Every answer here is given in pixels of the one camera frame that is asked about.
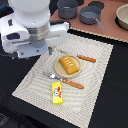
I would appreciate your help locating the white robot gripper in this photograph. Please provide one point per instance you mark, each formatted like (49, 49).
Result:
(28, 42)

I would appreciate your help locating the orange bread loaf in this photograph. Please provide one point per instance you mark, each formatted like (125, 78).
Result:
(68, 64)

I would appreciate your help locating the yellow butter box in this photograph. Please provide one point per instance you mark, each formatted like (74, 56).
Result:
(57, 93)

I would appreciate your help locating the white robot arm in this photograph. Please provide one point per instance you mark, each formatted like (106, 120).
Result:
(30, 14)

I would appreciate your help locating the round beige plate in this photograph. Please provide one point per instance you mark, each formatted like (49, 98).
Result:
(61, 71)

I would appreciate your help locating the grey cooking pot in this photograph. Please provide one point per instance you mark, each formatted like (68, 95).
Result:
(67, 9)

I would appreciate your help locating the woven beige placemat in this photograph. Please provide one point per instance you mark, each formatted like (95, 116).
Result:
(78, 104)

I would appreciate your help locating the brown stove board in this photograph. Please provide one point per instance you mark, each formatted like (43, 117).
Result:
(108, 16)

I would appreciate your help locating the beige bowl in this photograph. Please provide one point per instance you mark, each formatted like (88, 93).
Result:
(122, 15)

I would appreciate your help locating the fork with orange handle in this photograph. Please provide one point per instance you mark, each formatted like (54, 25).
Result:
(71, 83)

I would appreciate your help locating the knife with orange handle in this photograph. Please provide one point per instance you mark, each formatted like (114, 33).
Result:
(78, 55)

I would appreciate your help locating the grey saucepan with handle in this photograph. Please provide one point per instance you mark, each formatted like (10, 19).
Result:
(91, 15)

